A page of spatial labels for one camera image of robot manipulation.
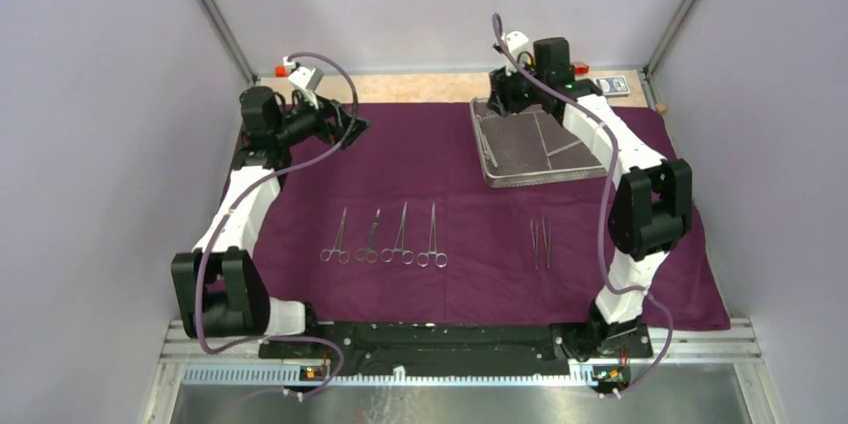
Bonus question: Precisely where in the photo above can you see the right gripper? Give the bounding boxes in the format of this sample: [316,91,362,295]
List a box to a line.
[486,57,547,119]

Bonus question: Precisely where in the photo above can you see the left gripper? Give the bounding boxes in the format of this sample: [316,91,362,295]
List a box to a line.
[273,87,369,149]

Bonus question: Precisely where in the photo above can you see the metal mesh instrument tray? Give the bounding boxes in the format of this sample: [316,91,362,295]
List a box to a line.
[469,97,606,188]

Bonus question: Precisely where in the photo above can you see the blue playing card deck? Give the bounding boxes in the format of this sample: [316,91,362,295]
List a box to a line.
[594,75,631,97]

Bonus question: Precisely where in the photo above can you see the steel forceps clamp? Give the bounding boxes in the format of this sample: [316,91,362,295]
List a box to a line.
[380,202,415,265]

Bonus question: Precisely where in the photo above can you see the small steel hemostat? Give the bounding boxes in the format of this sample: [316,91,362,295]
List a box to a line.
[320,207,350,264]

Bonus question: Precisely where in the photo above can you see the steel curved tweezers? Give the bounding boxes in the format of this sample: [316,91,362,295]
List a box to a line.
[530,219,539,270]

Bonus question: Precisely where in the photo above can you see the steel needle holder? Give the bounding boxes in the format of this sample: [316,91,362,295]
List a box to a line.
[541,216,552,269]

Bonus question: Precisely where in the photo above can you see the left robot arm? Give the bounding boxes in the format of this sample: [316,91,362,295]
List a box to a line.
[171,86,370,358]

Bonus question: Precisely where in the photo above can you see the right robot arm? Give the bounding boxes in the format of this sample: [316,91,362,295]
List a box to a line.
[488,31,693,356]

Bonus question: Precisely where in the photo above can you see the red small block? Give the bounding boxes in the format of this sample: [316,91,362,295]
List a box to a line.
[572,62,589,75]

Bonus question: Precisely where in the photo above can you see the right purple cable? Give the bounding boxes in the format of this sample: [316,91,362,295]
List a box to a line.
[490,12,676,399]

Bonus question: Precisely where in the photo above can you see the purple cable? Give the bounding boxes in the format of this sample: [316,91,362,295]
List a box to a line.
[490,12,676,399]
[193,52,360,402]

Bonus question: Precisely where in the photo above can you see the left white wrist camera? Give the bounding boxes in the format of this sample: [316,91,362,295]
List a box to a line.
[283,57,324,108]

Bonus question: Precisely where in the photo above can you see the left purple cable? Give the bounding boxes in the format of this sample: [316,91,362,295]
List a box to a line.
[193,52,360,402]

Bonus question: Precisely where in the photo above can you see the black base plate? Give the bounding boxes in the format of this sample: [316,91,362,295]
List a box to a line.
[258,321,654,377]

